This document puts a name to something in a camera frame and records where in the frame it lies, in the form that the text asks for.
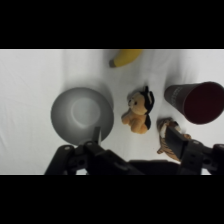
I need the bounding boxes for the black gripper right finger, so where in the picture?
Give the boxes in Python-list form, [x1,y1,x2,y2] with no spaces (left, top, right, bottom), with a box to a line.
[165,126,224,176]

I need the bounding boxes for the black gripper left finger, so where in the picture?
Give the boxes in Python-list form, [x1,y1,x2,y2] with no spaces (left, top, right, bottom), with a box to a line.
[44,126,135,176]

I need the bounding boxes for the brown cup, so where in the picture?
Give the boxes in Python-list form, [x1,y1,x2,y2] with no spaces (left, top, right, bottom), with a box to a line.
[163,81,224,126]

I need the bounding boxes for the grey bowl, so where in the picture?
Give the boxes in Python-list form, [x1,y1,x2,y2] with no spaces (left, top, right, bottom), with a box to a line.
[50,86,115,146]

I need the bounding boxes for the striped tiger plush toy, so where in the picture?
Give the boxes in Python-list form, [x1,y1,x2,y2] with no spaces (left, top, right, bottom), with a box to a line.
[156,117,193,163]

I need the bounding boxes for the orange plush toy black hair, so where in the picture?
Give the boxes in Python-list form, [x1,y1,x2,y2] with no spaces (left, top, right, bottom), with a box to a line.
[120,85,156,135]

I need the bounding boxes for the yellow banana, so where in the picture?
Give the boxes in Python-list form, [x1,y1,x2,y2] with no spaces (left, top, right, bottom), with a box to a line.
[108,49,144,69]

